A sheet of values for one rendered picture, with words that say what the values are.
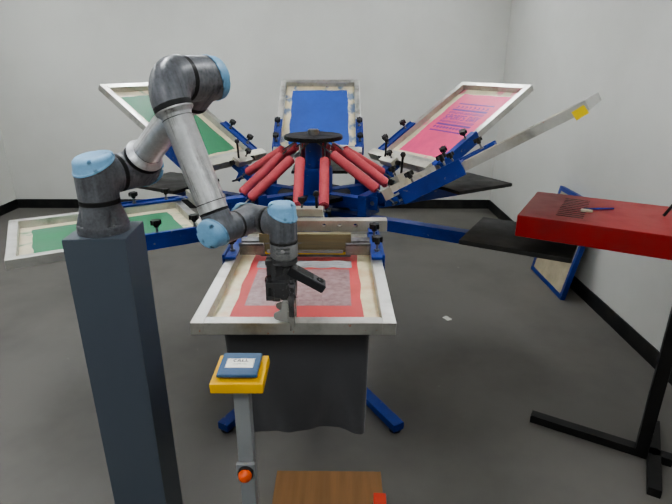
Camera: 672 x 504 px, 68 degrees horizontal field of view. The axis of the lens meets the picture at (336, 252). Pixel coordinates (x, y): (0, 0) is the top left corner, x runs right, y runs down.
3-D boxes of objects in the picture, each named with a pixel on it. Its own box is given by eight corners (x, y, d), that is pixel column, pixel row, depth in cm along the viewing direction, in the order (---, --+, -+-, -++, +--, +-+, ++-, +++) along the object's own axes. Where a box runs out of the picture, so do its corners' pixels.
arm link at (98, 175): (68, 200, 148) (59, 153, 143) (108, 190, 159) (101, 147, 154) (93, 205, 142) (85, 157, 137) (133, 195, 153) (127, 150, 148)
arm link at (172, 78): (147, 44, 114) (227, 245, 121) (184, 46, 123) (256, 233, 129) (120, 66, 121) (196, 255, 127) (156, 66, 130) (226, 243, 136)
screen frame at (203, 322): (395, 335, 143) (396, 323, 142) (190, 334, 143) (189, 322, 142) (375, 242, 217) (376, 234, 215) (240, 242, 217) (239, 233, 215)
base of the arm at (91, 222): (68, 238, 146) (61, 205, 142) (88, 222, 160) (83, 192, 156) (121, 237, 147) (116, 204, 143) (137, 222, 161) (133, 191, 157)
